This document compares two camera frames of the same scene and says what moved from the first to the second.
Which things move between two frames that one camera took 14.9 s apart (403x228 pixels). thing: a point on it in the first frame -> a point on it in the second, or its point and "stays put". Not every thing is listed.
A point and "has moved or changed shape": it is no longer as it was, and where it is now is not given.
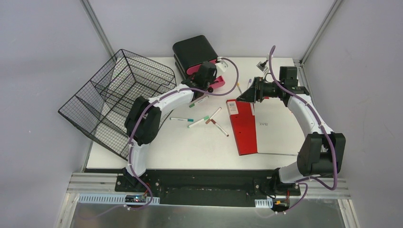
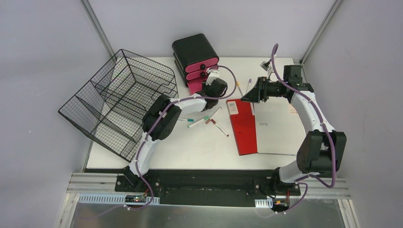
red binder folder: x=241 y=116 stays put
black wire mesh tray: x=99 y=109 stays put
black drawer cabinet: x=190 y=52 stays put
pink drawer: x=219 y=81 has moved or changed shape
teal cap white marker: x=182 y=119 stays put
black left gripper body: x=197 y=84 -> x=205 y=93
